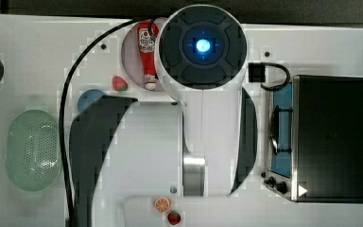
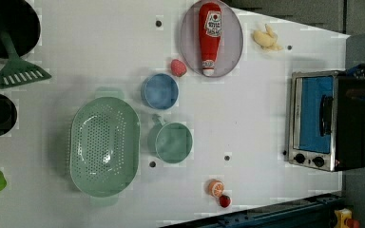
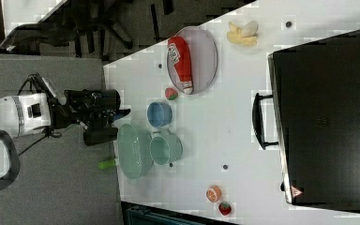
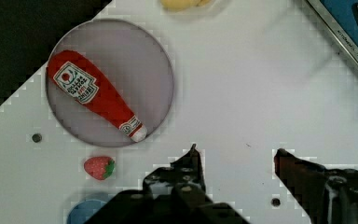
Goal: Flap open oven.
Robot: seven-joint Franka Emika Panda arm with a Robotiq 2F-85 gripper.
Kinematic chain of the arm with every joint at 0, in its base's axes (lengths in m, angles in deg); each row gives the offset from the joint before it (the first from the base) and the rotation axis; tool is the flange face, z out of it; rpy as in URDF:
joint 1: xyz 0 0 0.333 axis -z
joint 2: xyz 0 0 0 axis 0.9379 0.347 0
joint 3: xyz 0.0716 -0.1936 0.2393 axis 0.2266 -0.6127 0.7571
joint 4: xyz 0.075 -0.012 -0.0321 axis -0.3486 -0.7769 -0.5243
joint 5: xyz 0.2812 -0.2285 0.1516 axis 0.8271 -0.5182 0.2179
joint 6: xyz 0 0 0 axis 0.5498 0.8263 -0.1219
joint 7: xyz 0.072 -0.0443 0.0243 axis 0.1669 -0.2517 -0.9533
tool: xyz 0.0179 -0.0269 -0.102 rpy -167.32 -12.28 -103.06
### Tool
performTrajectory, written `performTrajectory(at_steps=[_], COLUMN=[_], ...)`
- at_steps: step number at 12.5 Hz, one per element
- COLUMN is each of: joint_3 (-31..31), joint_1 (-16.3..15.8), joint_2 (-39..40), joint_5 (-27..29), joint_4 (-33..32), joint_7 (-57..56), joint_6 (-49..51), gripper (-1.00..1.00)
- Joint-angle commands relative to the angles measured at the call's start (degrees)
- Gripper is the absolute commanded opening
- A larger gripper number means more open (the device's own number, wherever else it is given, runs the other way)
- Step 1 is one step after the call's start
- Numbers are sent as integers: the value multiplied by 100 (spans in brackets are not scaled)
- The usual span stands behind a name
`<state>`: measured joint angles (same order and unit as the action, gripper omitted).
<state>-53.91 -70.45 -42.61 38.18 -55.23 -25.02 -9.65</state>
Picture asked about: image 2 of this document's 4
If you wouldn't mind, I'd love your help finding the large black cup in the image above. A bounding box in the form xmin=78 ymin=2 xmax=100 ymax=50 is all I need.
xmin=0 ymin=0 xmax=41 ymax=59

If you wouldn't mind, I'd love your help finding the black toaster oven body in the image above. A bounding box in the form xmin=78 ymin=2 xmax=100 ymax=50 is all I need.
xmin=288 ymin=70 xmax=365 ymax=172

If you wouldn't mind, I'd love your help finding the yellow plush banana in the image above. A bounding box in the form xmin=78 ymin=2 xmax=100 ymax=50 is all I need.
xmin=253 ymin=24 xmax=283 ymax=51

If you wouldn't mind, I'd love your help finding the grey oval plate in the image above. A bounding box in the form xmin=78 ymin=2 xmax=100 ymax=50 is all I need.
xmin=179 ymin=0 xmax=243 ymax=77

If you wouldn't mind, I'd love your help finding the green slotted spatula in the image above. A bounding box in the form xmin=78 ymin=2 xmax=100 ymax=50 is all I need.
xmin=0 ymin=15 xmax=51 ymax=89

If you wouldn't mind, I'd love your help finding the blue oven door with handle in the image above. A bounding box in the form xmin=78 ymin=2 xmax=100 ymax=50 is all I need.
xmin=294 ymin=76 xmax=334 ymax=154

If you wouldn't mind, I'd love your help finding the red plush ketchup bottle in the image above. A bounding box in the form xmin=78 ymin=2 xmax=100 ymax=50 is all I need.
xmin=199 ymin=2 xmax=221 ymax=77

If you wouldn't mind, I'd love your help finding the green colander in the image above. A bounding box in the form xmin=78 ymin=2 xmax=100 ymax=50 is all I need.
xmin=69 ymin=87 xmax=141 ymax=207

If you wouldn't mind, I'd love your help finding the pink toy strawberry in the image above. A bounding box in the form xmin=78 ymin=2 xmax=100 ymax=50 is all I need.
xmin=170 ymin=59 xmax=187 ymax=77

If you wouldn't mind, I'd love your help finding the red toy strawberry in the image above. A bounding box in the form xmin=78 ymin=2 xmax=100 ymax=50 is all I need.
xmin=219 ymin=195 xmax=231 ymax=208

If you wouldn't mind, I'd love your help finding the blue bowl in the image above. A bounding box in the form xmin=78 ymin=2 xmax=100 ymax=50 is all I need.
xmin=141 ymin=73 xmax=179 ymax=110

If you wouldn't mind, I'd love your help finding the blue metal frame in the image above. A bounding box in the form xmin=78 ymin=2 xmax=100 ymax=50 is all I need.
xmin=163 ymin=194 xmax=344 ymax=228

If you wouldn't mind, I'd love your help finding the toy orange slice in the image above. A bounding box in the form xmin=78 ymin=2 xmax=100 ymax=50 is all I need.
xmin=207 ymin=180 xmax=224 ymax=198

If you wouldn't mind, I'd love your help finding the green mug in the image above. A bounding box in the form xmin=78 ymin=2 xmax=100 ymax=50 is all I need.
xmin=147 ymin=114 xmax=193 ymax=163

